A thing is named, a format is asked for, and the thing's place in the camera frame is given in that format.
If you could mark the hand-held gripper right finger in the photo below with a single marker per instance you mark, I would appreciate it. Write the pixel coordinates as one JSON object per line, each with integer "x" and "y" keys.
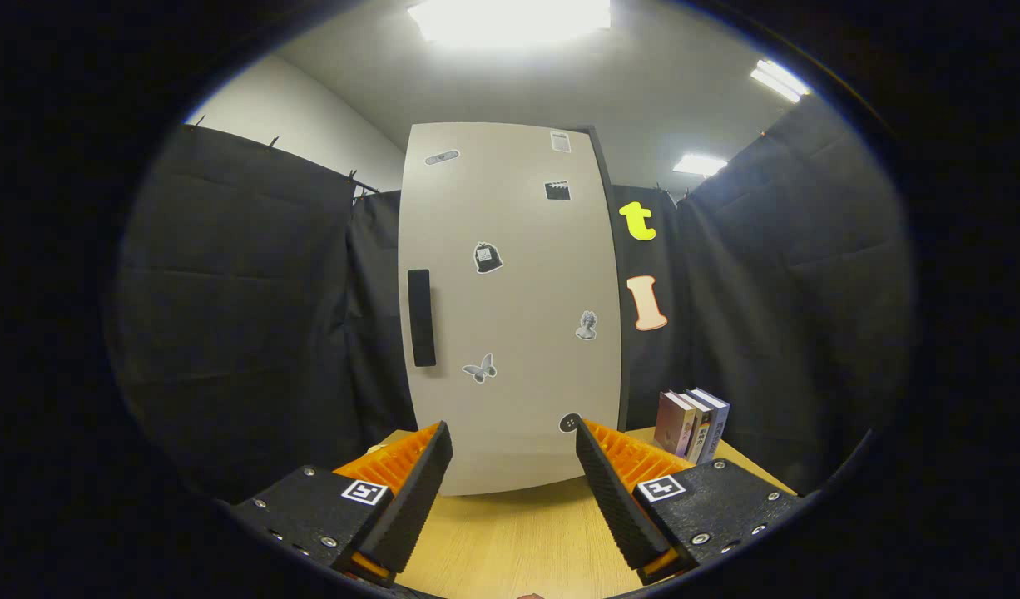
{"x": 614, "y": 491}

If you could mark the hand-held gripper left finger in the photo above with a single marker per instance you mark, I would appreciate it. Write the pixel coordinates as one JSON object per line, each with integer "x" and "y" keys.
{"x": 418, "y": 491}

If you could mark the beige cabinet door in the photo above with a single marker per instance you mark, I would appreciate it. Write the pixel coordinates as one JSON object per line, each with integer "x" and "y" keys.
{"x": 518, "y": 291}

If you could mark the mauve book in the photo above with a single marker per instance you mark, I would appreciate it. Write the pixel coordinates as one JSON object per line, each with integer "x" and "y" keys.
{"x": 673, "y": 424}

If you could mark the white spine book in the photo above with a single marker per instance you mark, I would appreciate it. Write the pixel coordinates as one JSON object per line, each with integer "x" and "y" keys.
{"x": 701, "y": 433}

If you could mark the grey blue book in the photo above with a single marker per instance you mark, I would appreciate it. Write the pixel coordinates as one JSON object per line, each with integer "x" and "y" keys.
{"x": 718, "y": 424}

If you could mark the dark grey cabinet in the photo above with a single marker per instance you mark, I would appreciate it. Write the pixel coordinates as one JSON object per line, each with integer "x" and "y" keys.
{"x": 624, "y": 349}

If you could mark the black backdrop cloth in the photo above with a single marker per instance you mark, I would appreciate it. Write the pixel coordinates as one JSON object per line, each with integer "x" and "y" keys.
{"x": 244, "y": 291}

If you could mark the small ceiling light panel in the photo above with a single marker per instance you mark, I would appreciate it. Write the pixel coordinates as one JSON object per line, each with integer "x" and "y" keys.
{"x": 700, "y": 165}

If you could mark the long ceiling light panel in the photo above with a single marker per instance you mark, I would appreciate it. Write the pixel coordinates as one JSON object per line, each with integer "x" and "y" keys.
{"x": 778, "y": 80}

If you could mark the large ceiling light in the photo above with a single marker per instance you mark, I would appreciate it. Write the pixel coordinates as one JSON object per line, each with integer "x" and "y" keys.
{"x": 510, "y": 21}

